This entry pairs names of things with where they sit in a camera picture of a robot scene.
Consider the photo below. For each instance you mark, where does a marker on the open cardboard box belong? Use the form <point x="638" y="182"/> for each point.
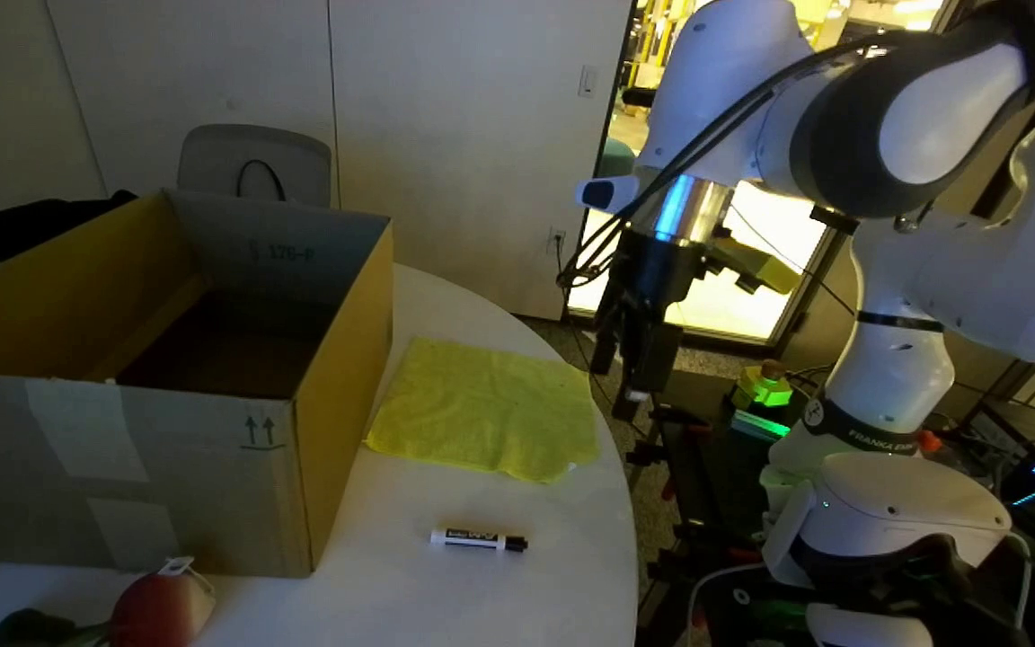
<point x="63" y="479"/>

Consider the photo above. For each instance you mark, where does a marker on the yellow microfibre towel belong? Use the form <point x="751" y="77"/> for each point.
<point x="485" y="416"/>

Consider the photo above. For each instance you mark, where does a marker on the black robot mount stand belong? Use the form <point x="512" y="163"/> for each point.
<point x="722" y="526"/>

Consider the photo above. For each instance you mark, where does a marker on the black and white marker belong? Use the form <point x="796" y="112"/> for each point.
<point x="477" y="540"/>

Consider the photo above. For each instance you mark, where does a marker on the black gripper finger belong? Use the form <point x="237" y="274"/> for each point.
<point x="656" y="366"/>
<point x="610" y="344"/>

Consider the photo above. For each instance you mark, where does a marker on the red round object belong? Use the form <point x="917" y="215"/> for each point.
<point x="160" y="605"/>

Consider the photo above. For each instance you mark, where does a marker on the dark green object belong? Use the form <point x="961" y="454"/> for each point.
<point x="33" y="630"/>

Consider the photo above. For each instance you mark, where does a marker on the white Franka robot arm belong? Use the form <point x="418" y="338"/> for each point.
<point x="961" y="274"/>

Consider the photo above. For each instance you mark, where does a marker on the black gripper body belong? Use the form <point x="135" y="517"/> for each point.
<point x="658" y="271"/>

